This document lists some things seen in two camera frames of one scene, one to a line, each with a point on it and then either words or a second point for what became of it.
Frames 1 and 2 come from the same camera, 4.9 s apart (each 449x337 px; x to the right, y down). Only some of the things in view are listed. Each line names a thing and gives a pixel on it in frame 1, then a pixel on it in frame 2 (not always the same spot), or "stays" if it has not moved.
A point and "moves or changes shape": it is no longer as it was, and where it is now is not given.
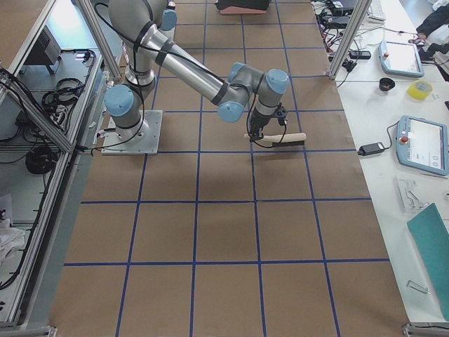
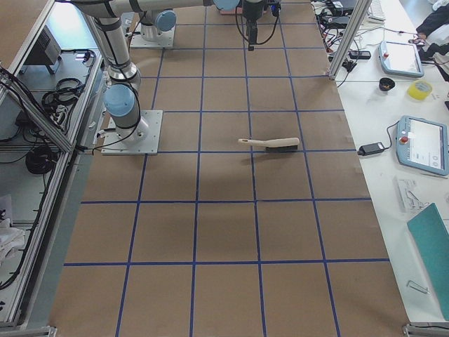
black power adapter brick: (371, 149) stays
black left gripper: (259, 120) -> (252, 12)
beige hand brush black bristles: (282, 140) moves or changes shape
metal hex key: (424, 289) stays
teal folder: (431, 234) stays
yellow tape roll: (419, 89) stays
